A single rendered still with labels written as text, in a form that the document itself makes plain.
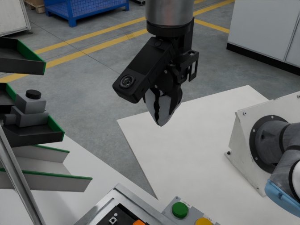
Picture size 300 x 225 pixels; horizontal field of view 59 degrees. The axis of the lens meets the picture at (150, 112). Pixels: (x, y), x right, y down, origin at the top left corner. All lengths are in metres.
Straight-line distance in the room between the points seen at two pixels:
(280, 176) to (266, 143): 0.18
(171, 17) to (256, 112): 0.59
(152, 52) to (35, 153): 0.45
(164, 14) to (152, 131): 0.72
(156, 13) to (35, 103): 0.32
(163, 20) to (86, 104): 2.36
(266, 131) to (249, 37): 2.84
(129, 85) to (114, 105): 2.29
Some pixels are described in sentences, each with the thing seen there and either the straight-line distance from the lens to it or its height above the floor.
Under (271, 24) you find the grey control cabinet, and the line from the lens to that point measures 3.51.
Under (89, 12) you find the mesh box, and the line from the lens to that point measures 4.87.
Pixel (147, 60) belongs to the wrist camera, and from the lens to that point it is 0.42.
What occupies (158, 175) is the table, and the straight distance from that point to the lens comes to 0.92.
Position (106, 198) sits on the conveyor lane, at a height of 0.96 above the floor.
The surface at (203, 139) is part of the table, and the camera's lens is 1.06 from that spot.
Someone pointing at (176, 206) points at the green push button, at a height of 0.97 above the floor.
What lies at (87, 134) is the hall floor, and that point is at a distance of 2.39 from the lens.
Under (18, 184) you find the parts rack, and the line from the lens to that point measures 0.57.
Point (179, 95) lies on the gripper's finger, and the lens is 0.47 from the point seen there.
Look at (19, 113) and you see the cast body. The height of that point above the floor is 1.25.
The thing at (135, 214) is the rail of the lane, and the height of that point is 0.96.
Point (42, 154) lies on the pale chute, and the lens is 0.77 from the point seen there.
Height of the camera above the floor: 1.58
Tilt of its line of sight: 38 degrees down
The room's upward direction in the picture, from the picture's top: straight up
